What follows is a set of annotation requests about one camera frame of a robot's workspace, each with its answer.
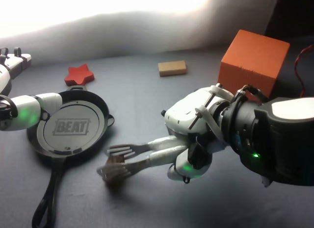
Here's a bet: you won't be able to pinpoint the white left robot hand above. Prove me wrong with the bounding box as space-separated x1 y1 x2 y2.
0 47 63 132

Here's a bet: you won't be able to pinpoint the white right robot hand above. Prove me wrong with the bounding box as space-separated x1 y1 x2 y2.
161 87 218 183

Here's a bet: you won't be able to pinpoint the metal tongs with taped handles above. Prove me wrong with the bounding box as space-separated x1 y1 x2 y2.
97 136 189 183

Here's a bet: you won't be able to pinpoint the brown meat chunk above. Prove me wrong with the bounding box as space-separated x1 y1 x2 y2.
105 154 127 187

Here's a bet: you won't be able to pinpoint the black frying pan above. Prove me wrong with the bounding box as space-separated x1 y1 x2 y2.
26 85 115 228

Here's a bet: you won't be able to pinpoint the tan wooden block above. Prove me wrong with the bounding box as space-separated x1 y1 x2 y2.
157 60 186 77

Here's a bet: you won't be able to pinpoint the red star block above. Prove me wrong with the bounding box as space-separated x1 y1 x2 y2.
64 64 95 87

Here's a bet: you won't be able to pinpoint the large orange cube block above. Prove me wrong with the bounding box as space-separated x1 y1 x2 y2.
217 29 290 99

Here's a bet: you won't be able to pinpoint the grey table cloth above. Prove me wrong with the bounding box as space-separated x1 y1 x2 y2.
0 45 314 228

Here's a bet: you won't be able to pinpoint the white backdrop sheet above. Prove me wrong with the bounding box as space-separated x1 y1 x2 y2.
0 0 278 67

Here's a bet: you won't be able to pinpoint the red twisted cable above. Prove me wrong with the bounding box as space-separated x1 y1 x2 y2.
293 44 314 98

